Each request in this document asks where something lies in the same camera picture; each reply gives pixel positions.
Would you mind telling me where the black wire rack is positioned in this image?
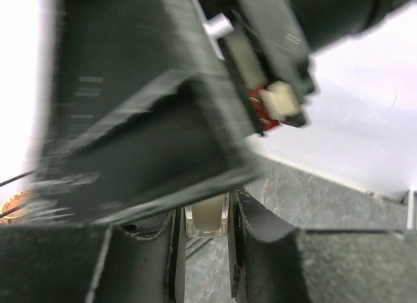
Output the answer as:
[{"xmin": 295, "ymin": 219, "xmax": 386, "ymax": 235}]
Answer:
[{"xmin": 0, "ymin": 171, "xmax": 36, "ymax": 219}]

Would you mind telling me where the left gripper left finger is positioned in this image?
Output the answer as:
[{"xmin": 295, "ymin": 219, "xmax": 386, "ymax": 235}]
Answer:
[{"xmin": 1, "ymin": 213, "xmax": 177, "ymax": 302}]

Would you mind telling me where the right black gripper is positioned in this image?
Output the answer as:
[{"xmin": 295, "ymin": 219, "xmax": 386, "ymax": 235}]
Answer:
[{"xmin": 196, "ymin": 0, "xmax": 315, "ymax": 136}]

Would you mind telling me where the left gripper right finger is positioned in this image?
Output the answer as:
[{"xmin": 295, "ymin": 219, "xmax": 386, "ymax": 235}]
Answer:
[{"xmin": 229, "ymin": 188, "xmax": 416, "ymax": 302}]

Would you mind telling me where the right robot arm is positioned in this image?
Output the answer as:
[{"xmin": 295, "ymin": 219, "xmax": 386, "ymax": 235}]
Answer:
[{"xmin": 27, "ymin": 0, "xmax": 411, "ymax": 224}]

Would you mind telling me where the nail polish bottle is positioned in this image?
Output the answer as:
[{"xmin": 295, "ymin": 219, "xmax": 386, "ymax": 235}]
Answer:
[{"xmin": 184, "ymin": 193, "xmax": 230, "ymax": 238}]

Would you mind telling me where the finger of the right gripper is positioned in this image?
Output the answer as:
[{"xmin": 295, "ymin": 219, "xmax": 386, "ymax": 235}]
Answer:
[{"xmin": 32, "ymin": 0, "xmax": 261, "ymax": 224}]

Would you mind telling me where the brown ceramic bowl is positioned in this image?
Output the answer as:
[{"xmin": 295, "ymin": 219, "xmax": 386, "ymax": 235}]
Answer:
[{"xmin": 1, "ymin": 190, "xmax": 31, "ymax": 225}]

